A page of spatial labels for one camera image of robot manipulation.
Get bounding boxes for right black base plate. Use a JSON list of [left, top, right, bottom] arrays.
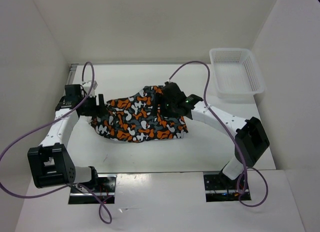
[[203, 172, 240, 202]]

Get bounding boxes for orange grey camouflage shorts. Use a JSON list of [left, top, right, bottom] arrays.
[[89, 85, 188, 143]]

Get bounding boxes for white perforated plastic basket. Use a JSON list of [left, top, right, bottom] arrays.
[[209, 48, 266, 98]]

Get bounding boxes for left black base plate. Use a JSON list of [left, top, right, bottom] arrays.
[[68, 174, 117, 205]]

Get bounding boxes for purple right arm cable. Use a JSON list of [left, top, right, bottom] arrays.
[[167, 61, 270, 208]]

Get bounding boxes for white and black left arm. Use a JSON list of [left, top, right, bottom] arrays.
[[27, 81, 104, 192]]

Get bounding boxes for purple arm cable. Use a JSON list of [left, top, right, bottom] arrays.
[[0, 61, 115, 224], [167, 61, 270, 208]]

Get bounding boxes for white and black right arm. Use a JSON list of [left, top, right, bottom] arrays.
[[159, 82, 270, 189]]

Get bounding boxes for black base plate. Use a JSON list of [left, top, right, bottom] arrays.
[[68, 174, 117, 205], [203, 172, 240, 202]]

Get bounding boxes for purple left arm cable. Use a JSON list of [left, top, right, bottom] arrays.
[[0, 61, 115, 224]]

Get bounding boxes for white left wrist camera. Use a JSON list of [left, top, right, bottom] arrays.
[[82, 81, 98, 96]]

